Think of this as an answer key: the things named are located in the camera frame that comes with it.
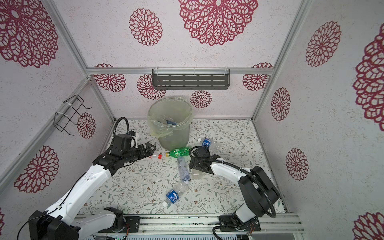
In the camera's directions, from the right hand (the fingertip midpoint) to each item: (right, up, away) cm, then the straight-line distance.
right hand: (195, 163), depth 90 cm
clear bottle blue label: (+7, +12, +10) cm, 17 cm away
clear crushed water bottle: (-8, -4, +2) cm, 9 cm away
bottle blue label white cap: (-12, -14, -13) cm, 23 cm away
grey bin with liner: (-15, +16, -5) cm, 22 cm away
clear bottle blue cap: (-20, +28, +6) cm, 35 cm away
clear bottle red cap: (-24, +3, +7) cm, 25 cm away
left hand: (-25, +9, -11) cm, 28 cm away
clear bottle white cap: (0, -6, -3) cm, 6 cm away
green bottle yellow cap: (-11, +6, +4) cm, 13 cm away
